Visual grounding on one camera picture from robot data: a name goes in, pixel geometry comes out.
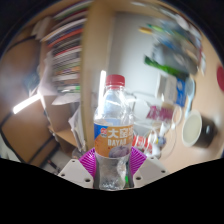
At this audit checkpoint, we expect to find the flat round red coaster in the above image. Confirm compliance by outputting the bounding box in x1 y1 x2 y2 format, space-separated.
215 64 224 94

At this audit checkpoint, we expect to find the white and blue carton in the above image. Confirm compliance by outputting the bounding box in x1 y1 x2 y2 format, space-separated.
156 73 187 108

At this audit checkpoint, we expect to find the overhead light bar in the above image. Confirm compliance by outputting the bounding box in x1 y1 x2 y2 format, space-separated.
12 93 42 115

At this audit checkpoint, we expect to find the under-shelf light bar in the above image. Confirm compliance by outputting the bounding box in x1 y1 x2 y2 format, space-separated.
97 69 108 108

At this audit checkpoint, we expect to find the black mug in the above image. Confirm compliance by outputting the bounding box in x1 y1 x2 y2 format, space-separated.
181 109 219 149

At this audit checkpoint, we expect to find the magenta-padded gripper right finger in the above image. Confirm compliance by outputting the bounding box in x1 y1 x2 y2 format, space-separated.
128 146 170 190

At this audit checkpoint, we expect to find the pink pouch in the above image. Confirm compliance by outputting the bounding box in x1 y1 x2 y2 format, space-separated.
145 104 176 122

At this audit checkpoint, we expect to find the clear red-capped drink bottle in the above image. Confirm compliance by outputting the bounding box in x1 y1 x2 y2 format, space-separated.
93 73 135 192

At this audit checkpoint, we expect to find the wooden shelf unit with books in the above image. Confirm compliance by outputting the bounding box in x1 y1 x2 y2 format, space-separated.
0 0 118 168

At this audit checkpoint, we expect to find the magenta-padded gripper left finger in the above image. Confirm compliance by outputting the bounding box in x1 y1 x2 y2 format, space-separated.
57 147 100 190

